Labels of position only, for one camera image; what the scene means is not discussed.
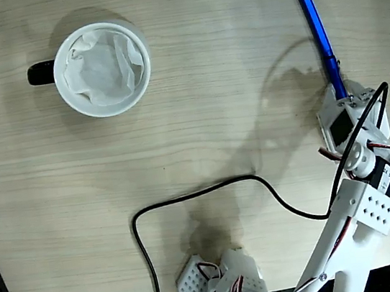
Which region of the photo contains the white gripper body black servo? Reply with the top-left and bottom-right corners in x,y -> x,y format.
313,88 -> 390,164

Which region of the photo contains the blue metallic pen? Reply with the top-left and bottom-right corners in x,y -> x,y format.
297,0 -> 350,104

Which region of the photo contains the crumpled white paper tissue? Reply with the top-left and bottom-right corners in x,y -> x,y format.
58,22 -> 150,113

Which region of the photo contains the white perforated base plate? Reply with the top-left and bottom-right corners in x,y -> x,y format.
173,252 -> 212,292

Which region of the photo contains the long black cable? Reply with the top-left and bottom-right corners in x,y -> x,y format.
117,81 -> 390,292

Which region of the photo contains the white mug with black handle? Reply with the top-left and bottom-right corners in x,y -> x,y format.
21,14 -> 158,129

